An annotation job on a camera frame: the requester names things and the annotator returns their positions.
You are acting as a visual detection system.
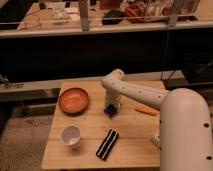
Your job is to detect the orange carrot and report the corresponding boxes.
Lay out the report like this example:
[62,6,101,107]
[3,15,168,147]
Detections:
[135,107,159,116]

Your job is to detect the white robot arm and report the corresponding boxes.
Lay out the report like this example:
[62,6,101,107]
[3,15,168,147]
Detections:
[101,69,213,171]

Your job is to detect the black bag on bench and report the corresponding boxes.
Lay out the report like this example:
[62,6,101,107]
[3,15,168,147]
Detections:
[102,10,125,25]

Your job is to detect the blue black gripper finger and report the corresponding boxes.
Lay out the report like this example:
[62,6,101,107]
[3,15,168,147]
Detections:
[104,104,117,118]

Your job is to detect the white cup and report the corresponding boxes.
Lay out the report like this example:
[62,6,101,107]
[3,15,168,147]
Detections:
[60,125,81,148]

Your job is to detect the black white striped sponge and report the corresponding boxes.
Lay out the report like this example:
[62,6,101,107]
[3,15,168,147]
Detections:
[96,129,119,161]

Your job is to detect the orange wooden bowl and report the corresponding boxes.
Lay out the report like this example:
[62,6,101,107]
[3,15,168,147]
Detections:
[58,87,89,115]

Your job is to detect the metal frame post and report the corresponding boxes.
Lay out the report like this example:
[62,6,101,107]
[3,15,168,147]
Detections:
[79,0,89,31]

